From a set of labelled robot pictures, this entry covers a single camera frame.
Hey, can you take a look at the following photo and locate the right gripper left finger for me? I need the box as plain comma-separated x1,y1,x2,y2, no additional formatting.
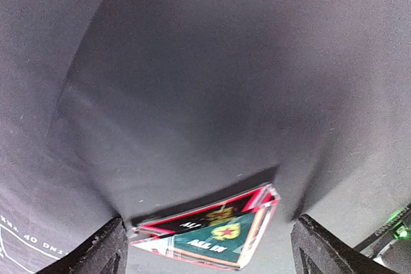
37,217,128,274

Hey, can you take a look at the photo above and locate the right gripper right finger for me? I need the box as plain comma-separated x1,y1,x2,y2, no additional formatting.
290,214,394,274

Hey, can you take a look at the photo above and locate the triangular all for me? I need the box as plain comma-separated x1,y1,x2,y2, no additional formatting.
129,182,280,271

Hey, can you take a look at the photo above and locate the black poker mat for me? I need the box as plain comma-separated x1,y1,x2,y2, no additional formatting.
1,0,410,273

